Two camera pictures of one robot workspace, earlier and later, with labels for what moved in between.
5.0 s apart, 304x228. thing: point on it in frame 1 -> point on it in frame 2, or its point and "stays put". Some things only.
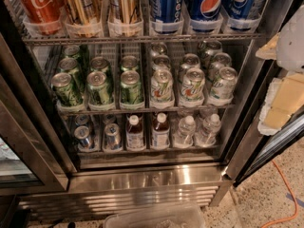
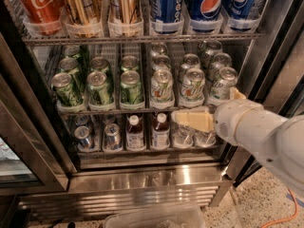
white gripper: x=292 y=45 -> x=232 y=119
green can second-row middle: x=100 y=64 stays put
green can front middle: x=98 y=88 stays put
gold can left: x=84 y=7 stays put
